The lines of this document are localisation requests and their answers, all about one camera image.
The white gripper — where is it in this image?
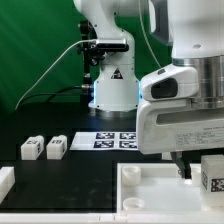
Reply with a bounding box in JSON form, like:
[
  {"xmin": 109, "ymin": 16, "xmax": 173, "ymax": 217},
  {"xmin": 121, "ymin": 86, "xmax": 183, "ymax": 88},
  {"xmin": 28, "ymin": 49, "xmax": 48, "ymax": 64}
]
[{"xmin": 136, "ymin": 64, "xmax": 224, "ymax": 179}]

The white square table top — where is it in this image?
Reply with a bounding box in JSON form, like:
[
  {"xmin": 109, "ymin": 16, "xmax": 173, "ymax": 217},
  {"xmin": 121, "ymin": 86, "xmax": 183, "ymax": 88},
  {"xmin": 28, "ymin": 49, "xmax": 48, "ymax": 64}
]
[{"xmin": 117, "ymin": 163, "xmax": 224, "ymax": 214}]

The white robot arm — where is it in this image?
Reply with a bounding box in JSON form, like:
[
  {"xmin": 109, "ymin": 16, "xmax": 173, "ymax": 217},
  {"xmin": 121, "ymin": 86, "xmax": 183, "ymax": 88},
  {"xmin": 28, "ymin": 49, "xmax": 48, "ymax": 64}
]
[{"xmin": 73, "ymin": 0, "xmax": 224, "ymax": 155}]

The white sheet with tags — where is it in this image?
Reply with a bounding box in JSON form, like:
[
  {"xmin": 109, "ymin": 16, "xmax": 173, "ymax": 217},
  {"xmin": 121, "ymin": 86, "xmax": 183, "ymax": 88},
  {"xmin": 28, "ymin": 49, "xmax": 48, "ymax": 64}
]
[{"xmin": 70, "ymin": 132, "xmax": 137, "ymax": 151}]

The white U-shaped obstacle fence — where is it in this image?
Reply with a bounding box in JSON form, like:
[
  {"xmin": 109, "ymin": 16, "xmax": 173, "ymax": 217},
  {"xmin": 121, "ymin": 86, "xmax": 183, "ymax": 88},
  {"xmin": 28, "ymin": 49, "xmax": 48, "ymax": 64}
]
[{"xmin": 0, "ymin": 166, "xmax": 224, "ymax": 224}]

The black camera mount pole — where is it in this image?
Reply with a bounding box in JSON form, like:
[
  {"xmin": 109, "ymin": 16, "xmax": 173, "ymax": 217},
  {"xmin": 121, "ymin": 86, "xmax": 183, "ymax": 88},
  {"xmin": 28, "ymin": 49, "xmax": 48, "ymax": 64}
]
[{"xmin": 77, "ymin": 20, "xmax": 104, "ymax": 104}]

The black base cable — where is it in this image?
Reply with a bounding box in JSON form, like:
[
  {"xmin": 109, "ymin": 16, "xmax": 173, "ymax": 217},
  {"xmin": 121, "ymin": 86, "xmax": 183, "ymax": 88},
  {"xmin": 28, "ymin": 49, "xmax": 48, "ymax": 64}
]
[{"xmin": 18, "ymin": 84, "xmax": 94, "ymax": 107}]

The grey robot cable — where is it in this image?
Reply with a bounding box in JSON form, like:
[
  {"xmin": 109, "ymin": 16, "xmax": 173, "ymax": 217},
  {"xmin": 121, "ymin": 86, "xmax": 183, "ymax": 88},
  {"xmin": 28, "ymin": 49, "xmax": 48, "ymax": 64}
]
[{"xmin": 14, "ymin": 39, "xmax": 98, "ymax": 111}]

